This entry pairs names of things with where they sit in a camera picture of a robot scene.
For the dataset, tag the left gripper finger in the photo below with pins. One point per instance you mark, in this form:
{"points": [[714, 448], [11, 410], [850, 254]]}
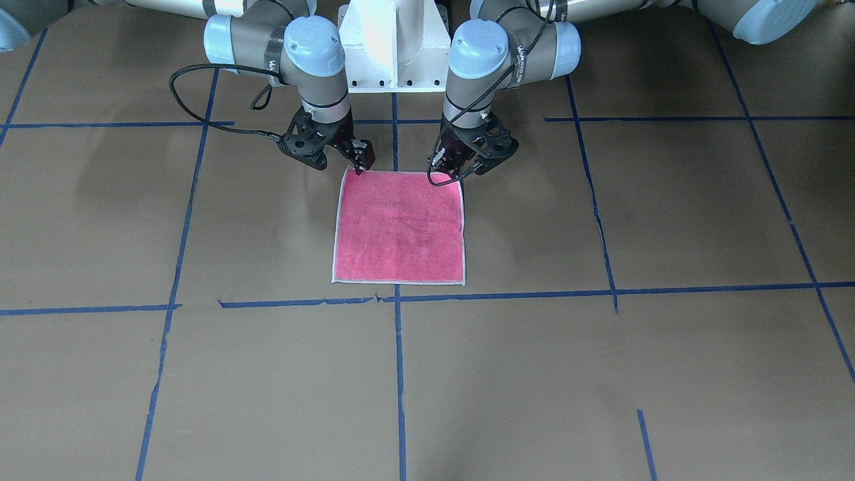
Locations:
{"points": [[445, 163]]}

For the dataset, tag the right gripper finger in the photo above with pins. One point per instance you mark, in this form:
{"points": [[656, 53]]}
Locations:
{"points": [[361, 155]]}

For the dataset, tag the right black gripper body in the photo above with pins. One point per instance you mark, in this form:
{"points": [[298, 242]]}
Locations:
{"points": [[341, 136]]}

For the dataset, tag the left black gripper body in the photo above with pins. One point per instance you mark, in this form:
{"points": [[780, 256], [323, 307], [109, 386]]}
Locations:
{"points": [[456, 143]]}

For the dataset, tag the pink towel with grey edge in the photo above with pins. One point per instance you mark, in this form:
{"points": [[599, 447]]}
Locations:
{"points": [[402, 228]]}

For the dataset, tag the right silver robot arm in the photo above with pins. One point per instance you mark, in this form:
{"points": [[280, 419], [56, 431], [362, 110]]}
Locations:
{"points": [[287, 44]]}

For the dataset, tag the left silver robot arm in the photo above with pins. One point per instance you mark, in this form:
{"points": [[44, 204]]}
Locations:
{"points": [[504, 45]]}

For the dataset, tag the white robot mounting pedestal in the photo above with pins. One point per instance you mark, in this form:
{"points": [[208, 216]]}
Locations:
{"points": [[395, 46]]}

